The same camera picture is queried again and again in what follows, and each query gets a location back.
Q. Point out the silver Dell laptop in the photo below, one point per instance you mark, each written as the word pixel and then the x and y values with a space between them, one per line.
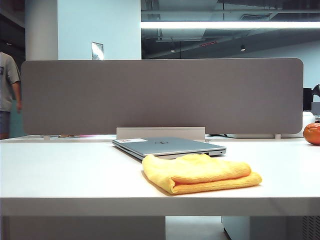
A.
pixel 172 148

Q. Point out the long ceiling light strip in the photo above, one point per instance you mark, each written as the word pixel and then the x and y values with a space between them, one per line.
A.
pixel 230 24

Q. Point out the person in grey t-shirt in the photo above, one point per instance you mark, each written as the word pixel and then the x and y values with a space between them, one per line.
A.
pixel 7 82

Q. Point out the orange fruit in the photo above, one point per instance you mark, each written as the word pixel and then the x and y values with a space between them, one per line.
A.
pixel 312 133

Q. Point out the white divider mounting bracket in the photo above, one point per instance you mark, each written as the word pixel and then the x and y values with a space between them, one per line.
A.
pixel 277 136
pixel 46 137

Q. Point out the grey fabric desk divider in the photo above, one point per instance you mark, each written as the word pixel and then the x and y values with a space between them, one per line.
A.
pixel 160 97

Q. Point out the yellow microfibre rag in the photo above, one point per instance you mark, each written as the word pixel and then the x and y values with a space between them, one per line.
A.
pixel 200 175

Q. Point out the framed wall notice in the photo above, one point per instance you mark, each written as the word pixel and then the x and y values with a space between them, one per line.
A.
pixel 97 50

